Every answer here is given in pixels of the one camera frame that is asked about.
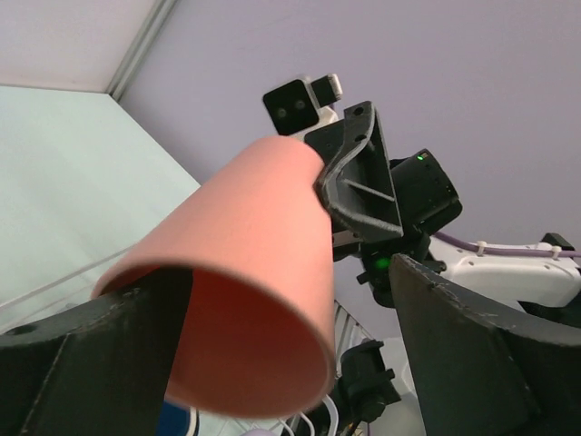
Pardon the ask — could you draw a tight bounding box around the aluminium frame post left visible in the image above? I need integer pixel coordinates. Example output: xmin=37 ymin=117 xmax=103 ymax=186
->
xmin=105 ymin=0 xmax=180 ymax=102

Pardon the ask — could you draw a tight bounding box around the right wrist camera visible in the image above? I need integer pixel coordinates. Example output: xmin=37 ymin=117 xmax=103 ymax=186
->
xmin=262 ymin=74 xmax=343 ymax=138

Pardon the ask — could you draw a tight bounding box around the pink plastic cup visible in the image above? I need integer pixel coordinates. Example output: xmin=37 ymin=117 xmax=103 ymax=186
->
xmin=94 ymin=136 xmax=335 ymax=419

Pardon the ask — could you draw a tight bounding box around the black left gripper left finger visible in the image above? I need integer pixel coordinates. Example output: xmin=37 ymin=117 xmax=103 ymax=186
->
xmin=1 ymin=268 xmax=193 ymax=435

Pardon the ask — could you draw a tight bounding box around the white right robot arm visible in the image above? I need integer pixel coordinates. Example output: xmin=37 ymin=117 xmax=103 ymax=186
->
xmin=301 ymin=102 xmax=580 ymax=327

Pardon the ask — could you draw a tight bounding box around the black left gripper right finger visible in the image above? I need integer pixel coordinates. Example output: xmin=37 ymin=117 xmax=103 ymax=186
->
xmin=389 ymin=255 xmax=580 ymax=435

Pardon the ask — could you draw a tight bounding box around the clear plastic dish rack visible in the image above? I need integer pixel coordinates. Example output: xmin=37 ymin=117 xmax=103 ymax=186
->
xmin=1 ymin=260 xmax=369 ymax=435

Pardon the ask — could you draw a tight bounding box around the blue ceramic mug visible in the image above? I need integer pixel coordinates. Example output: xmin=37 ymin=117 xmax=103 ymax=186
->
xmin=154 ymin=401 xmax=200 ymax=436

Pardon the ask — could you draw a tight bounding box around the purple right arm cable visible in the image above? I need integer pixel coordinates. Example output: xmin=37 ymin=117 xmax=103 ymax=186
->
xmin=433 ymin=230 xmax=581 ymax=260

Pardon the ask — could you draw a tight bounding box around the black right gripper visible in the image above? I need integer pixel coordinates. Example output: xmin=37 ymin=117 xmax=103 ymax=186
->
xmin=305 ymin=101 xmax=462 ymax=308

